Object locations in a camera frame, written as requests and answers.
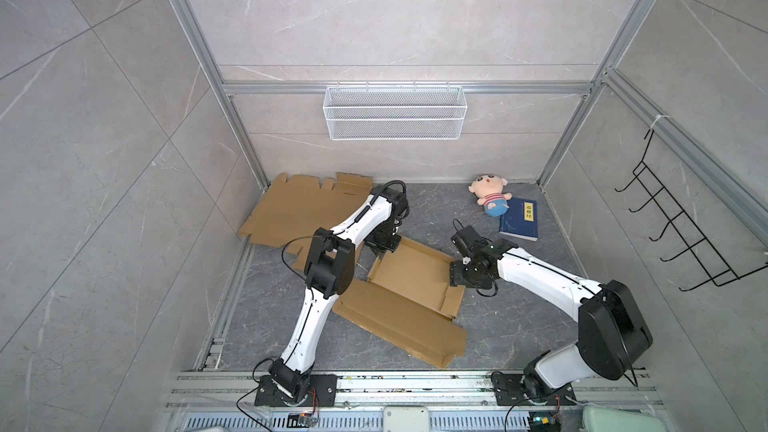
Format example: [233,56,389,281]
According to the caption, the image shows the brown cardboard box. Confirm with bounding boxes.
[333,238,467,369]

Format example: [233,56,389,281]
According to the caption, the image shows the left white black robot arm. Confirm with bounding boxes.
[269,180,409,404]

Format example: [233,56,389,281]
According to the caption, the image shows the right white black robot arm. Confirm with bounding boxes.
[450,226,653,403]

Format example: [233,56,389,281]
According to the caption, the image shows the white electrical box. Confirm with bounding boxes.
[382,406,431,432]

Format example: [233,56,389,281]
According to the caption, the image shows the dark blue book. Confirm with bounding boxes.
[499,197,539,241]

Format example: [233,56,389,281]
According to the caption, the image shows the plush doll striped shirt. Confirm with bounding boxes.
[468,174,512,217]

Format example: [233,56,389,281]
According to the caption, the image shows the flat brown cardboard sheet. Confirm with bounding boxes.
[238,172,373,271]

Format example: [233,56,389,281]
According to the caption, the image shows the pale green container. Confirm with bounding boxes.
[581,405,667,432]

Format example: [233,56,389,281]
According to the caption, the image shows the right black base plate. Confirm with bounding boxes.
[489,371,576,406]

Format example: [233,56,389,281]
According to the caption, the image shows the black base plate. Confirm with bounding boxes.
[253,374,338,407]
[489,371,576,406]

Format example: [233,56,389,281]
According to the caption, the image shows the white wire mesh basket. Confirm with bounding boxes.
[322,85,468,141]

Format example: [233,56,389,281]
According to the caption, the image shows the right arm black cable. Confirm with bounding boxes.
[451,218,640,388]

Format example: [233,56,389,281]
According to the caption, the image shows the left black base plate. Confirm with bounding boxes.
[253,374,338,407]

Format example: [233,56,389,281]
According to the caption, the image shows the black wire hook rack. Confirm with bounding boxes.
[614,130,767,293]

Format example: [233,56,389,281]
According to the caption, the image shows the aluminium mounting rail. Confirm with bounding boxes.
[165,370,664,411]

